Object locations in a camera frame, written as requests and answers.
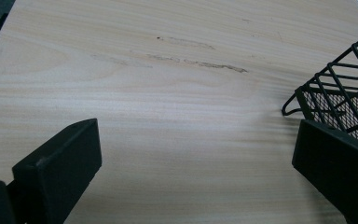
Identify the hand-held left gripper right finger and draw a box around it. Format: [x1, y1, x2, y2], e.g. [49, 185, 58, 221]
[291, 119, 358, 224]

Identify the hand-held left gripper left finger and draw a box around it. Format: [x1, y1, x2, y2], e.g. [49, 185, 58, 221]
[11, 118, 103, 224]

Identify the black wire rack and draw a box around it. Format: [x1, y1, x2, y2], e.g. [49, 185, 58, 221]
[281, 26, 358, 148]

